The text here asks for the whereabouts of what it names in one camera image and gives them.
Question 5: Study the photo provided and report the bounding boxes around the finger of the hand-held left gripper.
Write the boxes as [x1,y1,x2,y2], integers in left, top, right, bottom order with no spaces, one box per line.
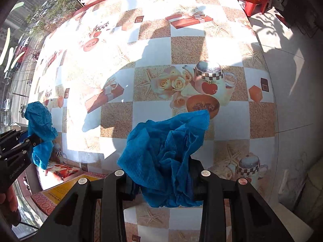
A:
[0,130,28,146]
[5,134,41,162]

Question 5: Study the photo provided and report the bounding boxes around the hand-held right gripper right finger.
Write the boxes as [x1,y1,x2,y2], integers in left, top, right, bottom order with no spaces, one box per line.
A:
[190,160,294,242]

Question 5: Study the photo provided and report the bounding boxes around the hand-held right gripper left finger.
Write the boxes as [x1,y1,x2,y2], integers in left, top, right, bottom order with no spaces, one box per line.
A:
[40,170,138,242]

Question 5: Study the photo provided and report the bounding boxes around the blue nonwoven cloth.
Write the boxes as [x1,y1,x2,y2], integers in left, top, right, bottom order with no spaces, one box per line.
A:
[117,110,211,208]
[24,101,59,170]

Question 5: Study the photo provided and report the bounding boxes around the person's left hand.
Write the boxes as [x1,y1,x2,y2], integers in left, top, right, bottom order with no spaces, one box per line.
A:
[0,188,19,213]

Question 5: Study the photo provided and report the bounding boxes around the floral tissue packet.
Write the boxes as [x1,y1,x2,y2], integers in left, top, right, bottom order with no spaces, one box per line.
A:
[37,156,85,191]

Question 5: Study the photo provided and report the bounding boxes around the red patterned box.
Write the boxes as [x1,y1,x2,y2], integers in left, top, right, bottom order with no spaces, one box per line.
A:
[31,170,109,216]

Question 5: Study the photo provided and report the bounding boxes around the group of window stickers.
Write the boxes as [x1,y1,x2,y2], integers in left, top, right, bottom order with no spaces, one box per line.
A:
[0,1,28,74]

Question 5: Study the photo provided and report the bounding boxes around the checkered printed tablecloth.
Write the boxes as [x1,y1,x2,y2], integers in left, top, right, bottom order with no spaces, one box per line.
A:
[28,0,277,242]

